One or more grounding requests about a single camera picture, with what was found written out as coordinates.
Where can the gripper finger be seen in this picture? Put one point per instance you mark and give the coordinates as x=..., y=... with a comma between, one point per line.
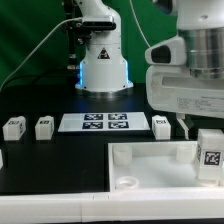
x=185, y=122

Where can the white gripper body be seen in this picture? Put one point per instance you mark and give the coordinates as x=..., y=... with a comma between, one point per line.
x=171, y=88

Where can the white square tabletop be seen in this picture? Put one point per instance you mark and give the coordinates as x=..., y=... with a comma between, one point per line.
x=154, y=165

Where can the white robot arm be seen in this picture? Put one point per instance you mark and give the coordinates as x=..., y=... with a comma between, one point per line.
x=104, y=71

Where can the white sheet with tags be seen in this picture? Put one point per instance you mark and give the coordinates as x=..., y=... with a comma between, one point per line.
x=114, y=121

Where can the green backdrop curtain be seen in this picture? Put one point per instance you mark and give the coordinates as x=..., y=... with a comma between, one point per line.
x=32, y=46

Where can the white block left edge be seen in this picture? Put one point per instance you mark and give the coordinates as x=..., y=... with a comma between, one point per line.
x=1, y=159

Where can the white obstacle wall front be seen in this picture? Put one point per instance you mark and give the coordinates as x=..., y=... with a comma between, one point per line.
x=113, y=206

